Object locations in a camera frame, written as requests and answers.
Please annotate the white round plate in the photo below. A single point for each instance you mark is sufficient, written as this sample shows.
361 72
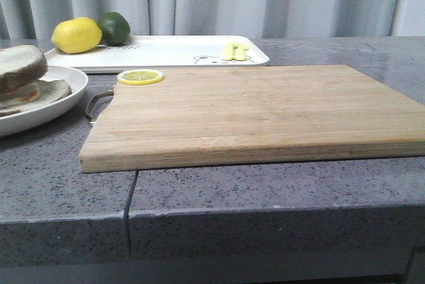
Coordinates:
19 122

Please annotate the white bread slice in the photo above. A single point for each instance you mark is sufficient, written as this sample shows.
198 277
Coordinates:
21 65

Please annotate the white rectangular bear tray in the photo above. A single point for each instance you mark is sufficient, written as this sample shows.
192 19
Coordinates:
158 52

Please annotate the yellow plastic fork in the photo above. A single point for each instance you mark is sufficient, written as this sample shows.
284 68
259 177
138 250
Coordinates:
228 52

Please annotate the wooden cutting board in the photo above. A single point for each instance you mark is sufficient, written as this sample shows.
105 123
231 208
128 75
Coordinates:
240 115

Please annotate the lemon slice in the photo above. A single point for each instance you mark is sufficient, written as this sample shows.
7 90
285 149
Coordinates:
140 77

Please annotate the green lime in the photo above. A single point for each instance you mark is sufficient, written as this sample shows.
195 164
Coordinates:
115 28

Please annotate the yellow lemon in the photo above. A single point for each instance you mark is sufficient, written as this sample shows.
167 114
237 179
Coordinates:
77 35

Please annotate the fried egg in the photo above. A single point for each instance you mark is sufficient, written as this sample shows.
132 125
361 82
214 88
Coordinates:
22 95

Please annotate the metal cutting board handle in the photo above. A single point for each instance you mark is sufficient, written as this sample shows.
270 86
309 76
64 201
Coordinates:
92 103

